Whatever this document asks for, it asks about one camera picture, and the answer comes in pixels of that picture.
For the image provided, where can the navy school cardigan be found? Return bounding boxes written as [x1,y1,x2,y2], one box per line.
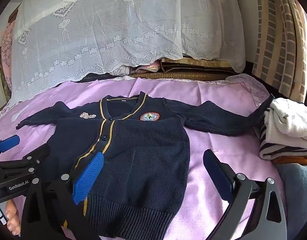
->
[18,92,273,239]

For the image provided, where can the person's left hand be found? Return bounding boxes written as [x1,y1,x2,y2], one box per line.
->
[5,199,21,236]

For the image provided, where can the pink bed sheet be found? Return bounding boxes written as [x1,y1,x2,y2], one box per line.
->
[0,74,285,239]

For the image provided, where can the striped folded garment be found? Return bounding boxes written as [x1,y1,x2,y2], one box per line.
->
[259,110,307,160]

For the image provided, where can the orange folded garment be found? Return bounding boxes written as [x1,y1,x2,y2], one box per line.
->
[272,156,307,166]

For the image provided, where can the white knit sweater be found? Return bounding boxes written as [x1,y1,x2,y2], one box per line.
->
[265,98,307,148]

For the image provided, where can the pink floral pillow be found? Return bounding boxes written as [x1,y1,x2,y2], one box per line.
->
[1,21,15,90]

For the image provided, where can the white lace cover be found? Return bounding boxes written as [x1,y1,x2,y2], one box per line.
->
[10,0,245,104]

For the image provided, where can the brick pattern curtain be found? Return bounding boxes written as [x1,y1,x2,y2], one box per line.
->
[252,0,307,103]

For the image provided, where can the woven bamboo mat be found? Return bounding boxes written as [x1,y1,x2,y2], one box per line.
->
[130,57,237,81]

